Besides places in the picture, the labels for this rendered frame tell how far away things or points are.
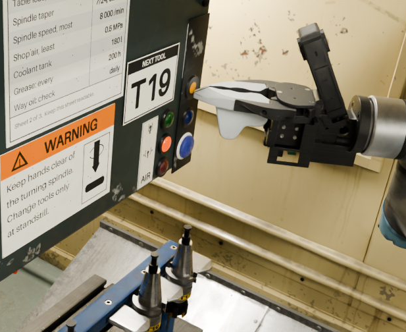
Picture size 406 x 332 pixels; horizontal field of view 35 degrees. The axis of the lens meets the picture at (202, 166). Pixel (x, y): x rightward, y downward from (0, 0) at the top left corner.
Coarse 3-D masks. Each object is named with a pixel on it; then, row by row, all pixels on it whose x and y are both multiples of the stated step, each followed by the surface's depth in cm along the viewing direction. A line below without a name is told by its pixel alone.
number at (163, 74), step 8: (168, 64) 72; (152, 72) 70; (160, 72) 71; (168, 72) 73; (152, 80) 70; (160, 80) 72; (168, 80) 73; (152, 88) 71; (160, 88) 72; (168, 88) 74; (152, 96) 71; (160, 96) 73; (168, 96) 75; (144, 104) 70; (152, 104) 72
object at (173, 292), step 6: (162, 282) 124; (168, 282) 124; (162, 288) 123; (168, 288) 123; (174, 288) 123; (180, 288) 123; (168, 294) 121; (174, 294) 122; (180, 294) 122; (168, 300) 120; (174, 300) 121
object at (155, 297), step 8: (160, 272) 115; (144, 280) 115; (152, 280) 114; (160, 280) 116; (144, 288) 115; (152, 288) 115; (160, 288) 116; (144, 296) 116; (152, 296) 115; (160, 296) 117; (144, 304) 116; (152, 304) 116
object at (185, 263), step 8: (176, 248) 124; (184, 248) 123; (176, 256) 124; (184, 256) 123; (192, 256) 125; (176, 264) 124; (184, 264) 124; (192, 264) 125; (176, 272) 125; (184, 272) 125; (192, 272) 126
